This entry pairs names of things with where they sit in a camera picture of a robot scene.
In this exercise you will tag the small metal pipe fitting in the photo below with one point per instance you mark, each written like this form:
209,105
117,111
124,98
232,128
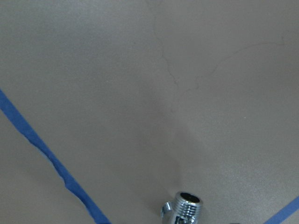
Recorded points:
183,209

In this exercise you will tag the brown paper table cover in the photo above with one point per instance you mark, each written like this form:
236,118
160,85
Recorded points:
140,99

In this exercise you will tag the blue tape grid lines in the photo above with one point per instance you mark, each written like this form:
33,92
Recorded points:
25,129

